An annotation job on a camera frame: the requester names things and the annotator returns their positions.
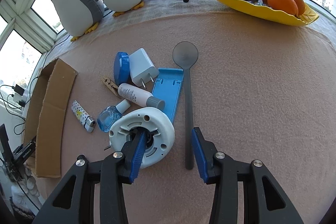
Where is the white round plastic base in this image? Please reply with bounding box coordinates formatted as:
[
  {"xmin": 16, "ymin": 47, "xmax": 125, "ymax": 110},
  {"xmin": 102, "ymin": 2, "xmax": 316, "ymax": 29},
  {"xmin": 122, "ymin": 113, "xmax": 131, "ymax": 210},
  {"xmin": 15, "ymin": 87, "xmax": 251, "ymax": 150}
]
[{"xmin": 108, "ymin": 107, "xmax": 175, "ymax": 169}]

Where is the cardboard box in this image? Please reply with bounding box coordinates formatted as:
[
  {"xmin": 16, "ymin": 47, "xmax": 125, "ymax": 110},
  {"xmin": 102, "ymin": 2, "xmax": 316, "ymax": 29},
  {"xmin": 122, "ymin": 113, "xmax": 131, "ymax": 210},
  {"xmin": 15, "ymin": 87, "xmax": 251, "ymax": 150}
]
[{"xmin": 23, "ymin": 59, "xmax": 77, "ymax": 178}]

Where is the patterned cigarette lighter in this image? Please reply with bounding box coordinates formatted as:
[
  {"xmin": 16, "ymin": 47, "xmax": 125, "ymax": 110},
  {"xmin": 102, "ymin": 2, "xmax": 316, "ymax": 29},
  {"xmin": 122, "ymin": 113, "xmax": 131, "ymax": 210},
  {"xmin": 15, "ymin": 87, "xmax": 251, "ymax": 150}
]
[{"xmin": 71, "ymin": 101, "xmax": 96, "ymax": 132}]

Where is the blue small liquid bottle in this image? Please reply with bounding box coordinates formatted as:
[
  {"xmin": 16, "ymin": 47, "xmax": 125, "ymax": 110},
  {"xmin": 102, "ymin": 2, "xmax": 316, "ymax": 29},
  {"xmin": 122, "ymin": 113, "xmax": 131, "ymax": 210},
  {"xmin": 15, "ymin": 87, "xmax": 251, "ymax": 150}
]
[{"xmin": 97, "ymin": 100, "xmax": 130, "ymax": 132}]

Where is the pink table cloth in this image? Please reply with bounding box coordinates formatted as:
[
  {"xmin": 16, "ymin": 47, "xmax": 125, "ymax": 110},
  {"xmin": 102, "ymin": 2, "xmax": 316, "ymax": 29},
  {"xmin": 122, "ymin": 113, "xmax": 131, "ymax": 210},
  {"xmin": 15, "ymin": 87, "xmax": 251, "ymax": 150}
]
[{"xmin": 49, "ymin": 0, "xmax": 335, "ymax": 223}]

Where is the white power strip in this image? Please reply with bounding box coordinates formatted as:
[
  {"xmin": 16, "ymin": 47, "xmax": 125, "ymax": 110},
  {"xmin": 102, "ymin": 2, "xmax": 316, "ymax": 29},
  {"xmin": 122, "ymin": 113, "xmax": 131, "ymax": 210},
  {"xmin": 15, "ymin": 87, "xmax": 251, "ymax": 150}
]
[{"xmin": 18, "ymin": 88, "xmax": 31, "ymax": 118}]

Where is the black power adapter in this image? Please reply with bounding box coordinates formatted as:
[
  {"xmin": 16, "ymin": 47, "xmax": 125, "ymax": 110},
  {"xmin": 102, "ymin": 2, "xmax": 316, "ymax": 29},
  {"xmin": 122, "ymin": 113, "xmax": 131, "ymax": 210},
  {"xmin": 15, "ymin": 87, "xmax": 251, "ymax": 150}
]
[{"xmin": 12, "ymin": 84, "xmax": 26, "ymax": 96}]

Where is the wooden clothespin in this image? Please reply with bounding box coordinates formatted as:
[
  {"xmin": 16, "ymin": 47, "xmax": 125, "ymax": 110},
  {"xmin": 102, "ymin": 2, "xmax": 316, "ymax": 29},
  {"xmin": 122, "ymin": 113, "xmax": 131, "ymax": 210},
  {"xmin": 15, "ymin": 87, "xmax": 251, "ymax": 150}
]
[{"xmin": 101, "ymin": 76, "xmax": 119, "ymax": 97}]

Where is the white bottle grey cap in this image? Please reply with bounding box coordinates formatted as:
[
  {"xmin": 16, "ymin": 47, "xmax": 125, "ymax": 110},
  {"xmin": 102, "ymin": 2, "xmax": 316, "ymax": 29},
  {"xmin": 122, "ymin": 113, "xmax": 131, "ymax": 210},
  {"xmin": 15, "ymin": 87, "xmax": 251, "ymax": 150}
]
[{"xmin": 118, "ymin": 83, "xmax": 165, "ymax": 111}]

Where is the blue round contact case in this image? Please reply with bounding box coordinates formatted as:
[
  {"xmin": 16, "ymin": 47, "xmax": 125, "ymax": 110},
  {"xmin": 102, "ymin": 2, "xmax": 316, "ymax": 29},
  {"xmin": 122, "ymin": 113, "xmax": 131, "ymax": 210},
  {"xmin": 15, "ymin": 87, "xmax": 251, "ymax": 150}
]
[{"xmin": 113, "ymin": 52, "xmax": 130, "ymax": 85}]

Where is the blue plastic case lid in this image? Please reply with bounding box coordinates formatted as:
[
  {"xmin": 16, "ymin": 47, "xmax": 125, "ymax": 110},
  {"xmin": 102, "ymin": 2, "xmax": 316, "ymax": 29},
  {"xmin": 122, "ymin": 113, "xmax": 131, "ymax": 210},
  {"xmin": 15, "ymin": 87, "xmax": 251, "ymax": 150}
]
[{"xmin": 152, "ymin": 68, "xmax": 184, "ymax": 123}]

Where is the white usb charger plug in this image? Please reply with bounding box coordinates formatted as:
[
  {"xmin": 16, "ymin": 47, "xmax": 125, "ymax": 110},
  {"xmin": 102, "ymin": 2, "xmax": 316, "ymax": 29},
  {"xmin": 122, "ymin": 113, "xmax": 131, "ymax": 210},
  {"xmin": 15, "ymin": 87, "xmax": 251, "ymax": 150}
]
[{"xmin": 129, "ymin": 48, "xmax": 159, "ymax": 88}]

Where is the left plush penguin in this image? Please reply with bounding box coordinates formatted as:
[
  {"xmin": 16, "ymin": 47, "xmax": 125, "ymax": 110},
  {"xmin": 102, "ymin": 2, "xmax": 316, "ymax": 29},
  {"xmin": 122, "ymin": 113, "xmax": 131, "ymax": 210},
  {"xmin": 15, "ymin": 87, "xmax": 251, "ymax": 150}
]
[{"xmin": 51, "ymin": 0, "xmax": 105, "ymax": 42}]

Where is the middle orange fruit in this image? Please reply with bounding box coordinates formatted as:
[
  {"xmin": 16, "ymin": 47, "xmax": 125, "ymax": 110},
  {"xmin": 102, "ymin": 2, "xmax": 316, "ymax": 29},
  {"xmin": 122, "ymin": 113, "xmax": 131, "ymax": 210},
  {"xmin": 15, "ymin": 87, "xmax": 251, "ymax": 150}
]
[{"xmin": 267, "ymin": 0, "xmax": 298, "ymax": 16}]

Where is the grey long-handled spoon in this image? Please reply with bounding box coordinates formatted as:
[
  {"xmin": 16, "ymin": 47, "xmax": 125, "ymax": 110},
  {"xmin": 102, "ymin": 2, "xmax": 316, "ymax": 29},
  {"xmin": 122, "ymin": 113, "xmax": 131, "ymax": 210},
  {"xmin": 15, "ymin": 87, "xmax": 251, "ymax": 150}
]
[{"xmin": 173, "ymin": 41, "xmax": 198, "ymax": 170}]

